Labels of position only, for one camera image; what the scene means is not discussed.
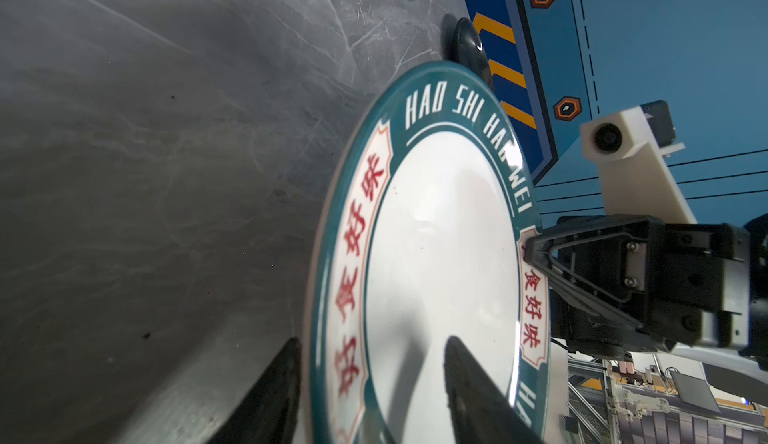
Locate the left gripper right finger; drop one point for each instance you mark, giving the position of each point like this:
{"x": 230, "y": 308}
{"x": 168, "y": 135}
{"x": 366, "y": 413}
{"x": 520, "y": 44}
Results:
{"x": 479, "y": 411}

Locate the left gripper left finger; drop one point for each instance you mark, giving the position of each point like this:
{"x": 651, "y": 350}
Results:
{"x": 268, "y": 413}

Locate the teal rim lettered plate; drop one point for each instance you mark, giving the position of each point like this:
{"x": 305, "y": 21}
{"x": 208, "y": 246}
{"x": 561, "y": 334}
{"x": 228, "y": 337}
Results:
{"x": 422, "y": 240}

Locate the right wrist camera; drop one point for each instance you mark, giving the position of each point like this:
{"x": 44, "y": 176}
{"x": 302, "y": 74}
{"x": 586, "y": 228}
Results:
{"x": 629, "y": 149}

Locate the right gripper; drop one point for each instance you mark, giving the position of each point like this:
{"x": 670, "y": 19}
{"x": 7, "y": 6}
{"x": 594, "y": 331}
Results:
{"x": 709, "y": 289}

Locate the black plate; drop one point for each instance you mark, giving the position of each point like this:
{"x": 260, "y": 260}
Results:
{"x": 467, "y": 50}

